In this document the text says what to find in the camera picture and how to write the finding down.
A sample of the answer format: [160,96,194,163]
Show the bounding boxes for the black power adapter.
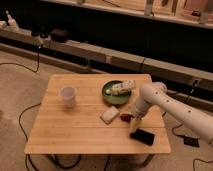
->
[184,137,199,147]

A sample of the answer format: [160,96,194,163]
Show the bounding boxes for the black smartphone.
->
[130,129,155,146]

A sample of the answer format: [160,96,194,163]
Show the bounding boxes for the black floor cable left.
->
[18,102,42,171]

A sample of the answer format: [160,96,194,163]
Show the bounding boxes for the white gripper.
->
[130,97,150,133]

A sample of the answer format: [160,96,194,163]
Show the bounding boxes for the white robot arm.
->
[130,82,213,146]

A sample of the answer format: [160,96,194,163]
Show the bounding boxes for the green plate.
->
[102,80,132,105]

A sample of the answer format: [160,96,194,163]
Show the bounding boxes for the white sponge block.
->
[100,106,119,124]

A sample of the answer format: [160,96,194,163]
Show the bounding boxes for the dark round object on ledge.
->
[50,29,69,43]

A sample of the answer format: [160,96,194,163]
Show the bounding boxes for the corn cob on plate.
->
[106,80,136,95]

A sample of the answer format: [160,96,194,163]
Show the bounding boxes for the wooden table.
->
[25,74,171,154]

